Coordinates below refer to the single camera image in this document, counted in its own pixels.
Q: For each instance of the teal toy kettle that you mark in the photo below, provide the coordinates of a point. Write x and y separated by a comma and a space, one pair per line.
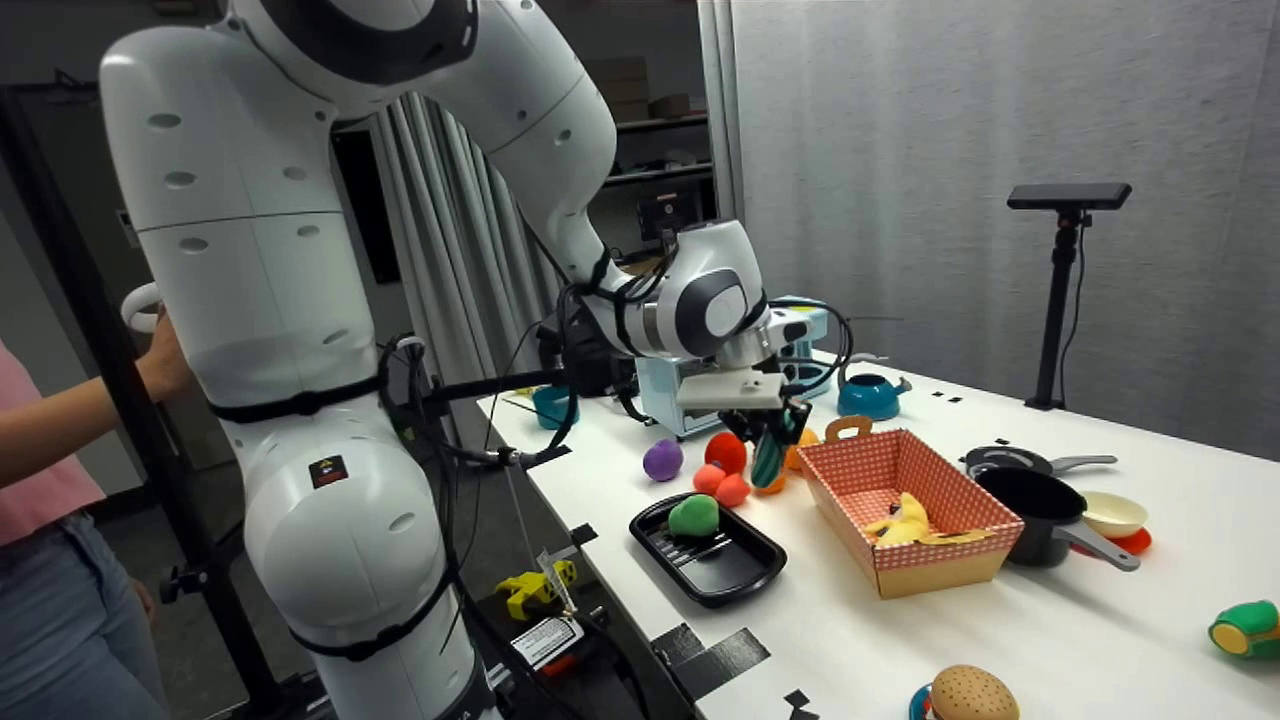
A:
869, 393

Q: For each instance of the purple eggplant plush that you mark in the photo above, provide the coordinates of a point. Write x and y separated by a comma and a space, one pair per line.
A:
663, 460

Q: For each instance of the toy burger on plate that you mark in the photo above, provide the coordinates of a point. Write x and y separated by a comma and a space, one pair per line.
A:
968, 697

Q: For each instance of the light blue toy oven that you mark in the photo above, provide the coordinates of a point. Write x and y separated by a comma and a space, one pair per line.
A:
652, 403

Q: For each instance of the red apple plush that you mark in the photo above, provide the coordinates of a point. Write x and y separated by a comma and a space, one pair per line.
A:
726, 452

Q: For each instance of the black camera stand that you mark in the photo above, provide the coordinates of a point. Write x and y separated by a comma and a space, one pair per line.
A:
1057, 305

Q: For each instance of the white pleated curtain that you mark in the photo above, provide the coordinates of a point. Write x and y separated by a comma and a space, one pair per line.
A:
444, 253

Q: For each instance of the bare person hand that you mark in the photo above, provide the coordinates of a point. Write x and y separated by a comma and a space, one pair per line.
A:
163, 361

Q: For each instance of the green lidded toy jar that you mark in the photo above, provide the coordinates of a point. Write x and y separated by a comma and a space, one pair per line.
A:
1245, 631

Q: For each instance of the bare person forearm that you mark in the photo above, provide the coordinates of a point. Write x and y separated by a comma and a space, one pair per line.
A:
64, 425

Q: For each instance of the black metal stand frame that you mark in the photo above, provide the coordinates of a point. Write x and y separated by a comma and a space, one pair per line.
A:
124, 403

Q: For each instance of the yellow banana plush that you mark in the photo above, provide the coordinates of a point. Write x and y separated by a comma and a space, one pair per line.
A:
914, 521

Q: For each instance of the dark bowl with food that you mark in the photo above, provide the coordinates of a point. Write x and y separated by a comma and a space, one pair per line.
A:
1136, 543

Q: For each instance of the person in pink shirt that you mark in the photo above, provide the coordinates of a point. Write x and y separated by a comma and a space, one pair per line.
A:
45, 585

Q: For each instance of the small grey bracket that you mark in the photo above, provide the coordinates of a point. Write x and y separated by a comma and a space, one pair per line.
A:
800, 705

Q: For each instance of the black tape patch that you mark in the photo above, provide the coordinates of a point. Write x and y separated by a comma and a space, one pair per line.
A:
713, 662

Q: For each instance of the dark shelf with boxes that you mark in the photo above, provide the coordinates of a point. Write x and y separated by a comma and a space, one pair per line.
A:
663, 146

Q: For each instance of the teal cup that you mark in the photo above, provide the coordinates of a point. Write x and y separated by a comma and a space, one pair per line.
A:
555, 411

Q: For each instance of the yellow clamp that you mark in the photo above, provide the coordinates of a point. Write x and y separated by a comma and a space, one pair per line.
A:
536, 585

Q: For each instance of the small white red device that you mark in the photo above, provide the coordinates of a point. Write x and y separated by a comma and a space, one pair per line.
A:
549, 645

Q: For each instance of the cream toy bowl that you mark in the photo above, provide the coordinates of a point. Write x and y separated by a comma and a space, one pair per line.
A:
1114, 513

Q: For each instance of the grey curtain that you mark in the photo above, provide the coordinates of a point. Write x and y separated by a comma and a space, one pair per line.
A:
933, 161

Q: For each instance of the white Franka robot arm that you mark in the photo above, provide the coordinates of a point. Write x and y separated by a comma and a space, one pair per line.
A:
265, 264

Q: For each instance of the black oven tray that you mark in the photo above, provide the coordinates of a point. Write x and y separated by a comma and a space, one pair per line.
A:
726, 560

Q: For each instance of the red strawberry plush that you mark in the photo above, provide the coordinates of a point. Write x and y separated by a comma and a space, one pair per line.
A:
735, 491
711, 477

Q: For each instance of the orange dotted cardboard box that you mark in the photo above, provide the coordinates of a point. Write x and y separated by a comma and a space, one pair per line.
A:
933, 560

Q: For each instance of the black bag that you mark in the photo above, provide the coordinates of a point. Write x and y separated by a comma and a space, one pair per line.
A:
584, 352

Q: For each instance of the black wall panel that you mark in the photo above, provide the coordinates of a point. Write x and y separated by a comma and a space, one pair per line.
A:
362, 213

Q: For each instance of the watermelon slice plush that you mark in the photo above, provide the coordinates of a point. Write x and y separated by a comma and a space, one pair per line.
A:
771, 464

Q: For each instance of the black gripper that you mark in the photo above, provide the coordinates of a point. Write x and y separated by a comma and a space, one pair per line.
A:
785, 418

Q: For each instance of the grey toy frying pan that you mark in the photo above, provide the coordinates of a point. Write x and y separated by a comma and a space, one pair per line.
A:
1012, 459

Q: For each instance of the green pear plush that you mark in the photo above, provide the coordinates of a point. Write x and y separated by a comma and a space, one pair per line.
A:
692, 516

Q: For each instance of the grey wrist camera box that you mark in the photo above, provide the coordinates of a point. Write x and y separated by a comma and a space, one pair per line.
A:
726, 388

